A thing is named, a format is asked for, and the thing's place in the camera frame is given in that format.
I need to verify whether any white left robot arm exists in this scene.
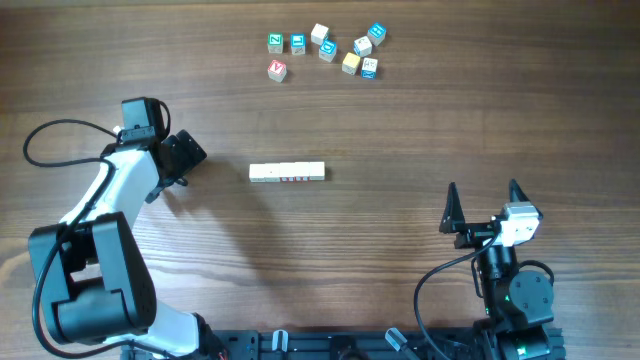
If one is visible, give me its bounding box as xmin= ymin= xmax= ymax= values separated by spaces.
xmin=28 ymin=97 xmax=228 ymax=359

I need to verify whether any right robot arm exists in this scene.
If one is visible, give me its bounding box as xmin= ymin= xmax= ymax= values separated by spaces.
xmin=439 ymin=180 xmax=554 ymax=359

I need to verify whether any blue side picture block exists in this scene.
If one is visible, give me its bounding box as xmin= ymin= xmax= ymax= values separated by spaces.
xmin=353 ymin=36 xmax=373 ymax=57

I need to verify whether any plain picture wooden block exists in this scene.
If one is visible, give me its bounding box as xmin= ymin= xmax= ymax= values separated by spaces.
xmin=309 ymin=162 xmax=326 ymax=181

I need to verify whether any red V wooden block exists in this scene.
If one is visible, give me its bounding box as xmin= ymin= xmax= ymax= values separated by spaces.
xmin=267 ymin=60 xmax=287 ymax=83

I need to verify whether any plain top wooden block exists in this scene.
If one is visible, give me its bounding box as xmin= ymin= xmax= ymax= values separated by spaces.
xmin=311 ymin=23 xmax=329 ymax=45

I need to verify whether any green F wooden block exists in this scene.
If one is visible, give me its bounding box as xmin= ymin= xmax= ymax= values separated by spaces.
xmin=249 ymin=164 xmax=266 ymax=183

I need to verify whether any blue top block right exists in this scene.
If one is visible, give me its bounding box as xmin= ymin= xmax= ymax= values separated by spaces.
xmin=367 ymin=22 xmax=387 ymax=46

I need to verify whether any green N wooden block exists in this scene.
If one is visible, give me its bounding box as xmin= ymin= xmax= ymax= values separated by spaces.
xmin=264 ymin=163 xmax=280 ymax=182

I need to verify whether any red I block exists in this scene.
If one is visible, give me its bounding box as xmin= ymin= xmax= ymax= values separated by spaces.
xmin=294 ymin=162 xmax=310 ymax=182
xmin=279 ymin=162 xmax=296 ymax=182

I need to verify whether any blue X side block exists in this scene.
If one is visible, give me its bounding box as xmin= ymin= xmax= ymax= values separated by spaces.
xmin=361 ymin=57 xmax=378 ymax=79

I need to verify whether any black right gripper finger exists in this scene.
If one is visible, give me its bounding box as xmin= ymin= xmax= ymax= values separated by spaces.
xmin=509 ymin=179 xmax=530 ymax=202
xmin=439 ymin=182 xmax=466 ymax=234

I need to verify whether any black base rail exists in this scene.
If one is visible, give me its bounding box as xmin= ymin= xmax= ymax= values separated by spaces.
xmin=119 ymin=327 xmax=567 ymax=360

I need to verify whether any green top wooden block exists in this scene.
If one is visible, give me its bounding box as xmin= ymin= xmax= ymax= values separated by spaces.
xmin=267 ymin=32 xmax=284 ymax=54

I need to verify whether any blue top block left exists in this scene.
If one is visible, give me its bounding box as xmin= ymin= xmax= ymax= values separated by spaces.
xmin=290 ymin=33 xmax=306 ymax=55

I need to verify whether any yellow top wooden block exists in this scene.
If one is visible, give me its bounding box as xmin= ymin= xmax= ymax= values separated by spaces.
xmin=342 ymin=52 xmax=361 ymax=75

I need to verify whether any blue D wooden block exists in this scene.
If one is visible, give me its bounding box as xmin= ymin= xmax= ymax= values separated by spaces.
xmin=318 ymin=39 xmax=337 ymax=63

